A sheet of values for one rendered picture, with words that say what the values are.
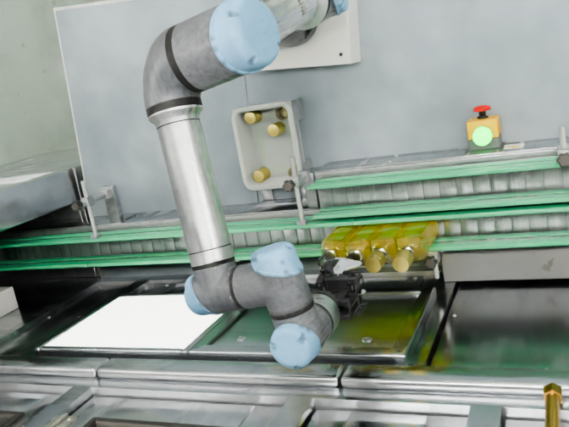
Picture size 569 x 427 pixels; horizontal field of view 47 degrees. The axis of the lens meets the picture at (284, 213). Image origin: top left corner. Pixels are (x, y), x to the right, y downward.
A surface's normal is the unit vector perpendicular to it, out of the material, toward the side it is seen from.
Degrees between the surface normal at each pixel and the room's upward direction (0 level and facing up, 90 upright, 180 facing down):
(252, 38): 80
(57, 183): 90
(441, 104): 0
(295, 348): 0
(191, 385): 90
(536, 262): 0
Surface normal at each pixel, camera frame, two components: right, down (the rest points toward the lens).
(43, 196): 0.91, -0.07
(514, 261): -0.37, 0.27
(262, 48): 0.78, -0.15
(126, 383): -0.17, -0.96
